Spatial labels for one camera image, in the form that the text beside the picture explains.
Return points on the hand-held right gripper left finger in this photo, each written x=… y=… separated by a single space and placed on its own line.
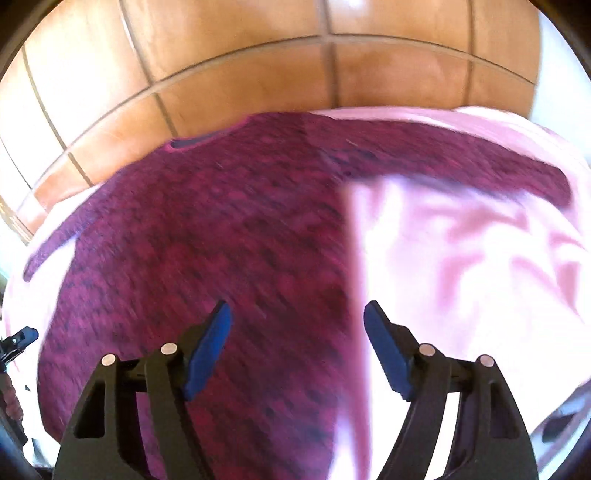
x=210 y=350

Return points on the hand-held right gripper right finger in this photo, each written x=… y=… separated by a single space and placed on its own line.
x=388 y=355

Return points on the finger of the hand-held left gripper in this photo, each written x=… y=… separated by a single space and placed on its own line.
x=18 y=340

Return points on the magenta knit sweater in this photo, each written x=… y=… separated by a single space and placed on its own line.
x=207 y=230

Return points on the person's left hand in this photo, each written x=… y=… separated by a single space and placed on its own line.
x=10 y=397

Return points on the pink bed sheet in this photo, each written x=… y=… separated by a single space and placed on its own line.
x=461 y=254

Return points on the striped mattress edge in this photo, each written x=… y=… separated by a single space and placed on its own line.
x=561 y=422

